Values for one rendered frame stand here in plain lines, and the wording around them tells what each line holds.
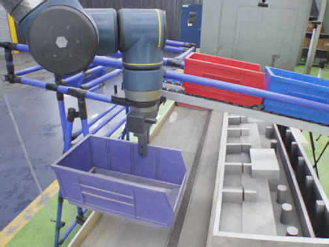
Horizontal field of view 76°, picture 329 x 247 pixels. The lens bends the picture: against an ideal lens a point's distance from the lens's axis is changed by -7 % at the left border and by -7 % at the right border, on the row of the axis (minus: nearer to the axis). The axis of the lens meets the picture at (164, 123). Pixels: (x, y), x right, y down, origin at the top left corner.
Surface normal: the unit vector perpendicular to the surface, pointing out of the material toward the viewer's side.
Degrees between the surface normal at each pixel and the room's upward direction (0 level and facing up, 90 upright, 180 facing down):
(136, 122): 90
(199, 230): 0
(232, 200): 83
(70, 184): 92
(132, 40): 107
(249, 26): 90
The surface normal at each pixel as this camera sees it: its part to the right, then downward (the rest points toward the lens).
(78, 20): 0.33, 0.33
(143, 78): 0.07, 0.44
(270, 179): -0.29, 0.32
